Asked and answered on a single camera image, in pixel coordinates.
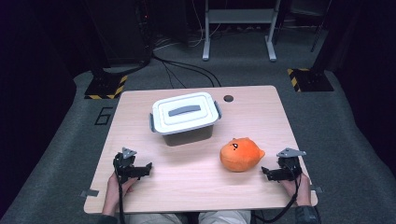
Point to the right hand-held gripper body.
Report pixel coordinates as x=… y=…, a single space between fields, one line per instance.
x=289 y=165

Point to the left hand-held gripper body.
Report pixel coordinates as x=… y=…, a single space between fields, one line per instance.
x=124 y=163

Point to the person's left hand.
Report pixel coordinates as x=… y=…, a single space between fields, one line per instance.
x=112 y=189

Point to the person's right hand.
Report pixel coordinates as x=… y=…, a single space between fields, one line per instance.
x=303 y=193

